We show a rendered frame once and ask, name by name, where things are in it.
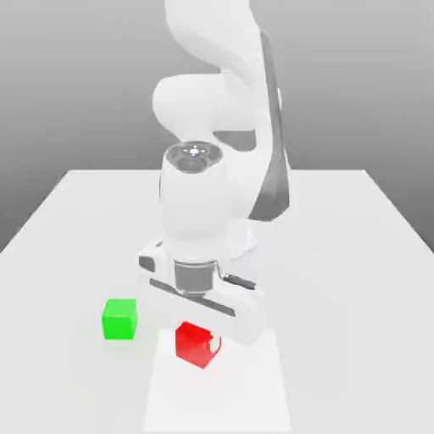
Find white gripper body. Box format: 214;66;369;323
140;270;266;346

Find small red cube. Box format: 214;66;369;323
175;320;222;370

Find small green cube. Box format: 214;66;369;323
101;298;139;341

